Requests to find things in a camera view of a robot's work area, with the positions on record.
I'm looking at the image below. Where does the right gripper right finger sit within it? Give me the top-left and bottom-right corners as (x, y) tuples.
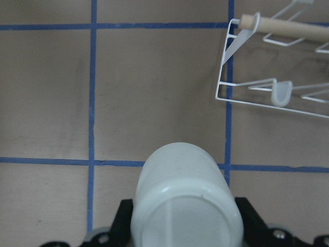
(234, 197), (269, 246)

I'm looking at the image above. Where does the white wire cup rack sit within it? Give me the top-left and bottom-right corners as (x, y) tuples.
(215, 1), (328, 118)

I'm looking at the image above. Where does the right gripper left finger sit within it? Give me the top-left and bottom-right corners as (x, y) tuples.
(109, 199), (133, 246)

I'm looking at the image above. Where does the cream white plastic cup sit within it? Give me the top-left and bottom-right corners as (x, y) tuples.
(131, 143), (244, 246)

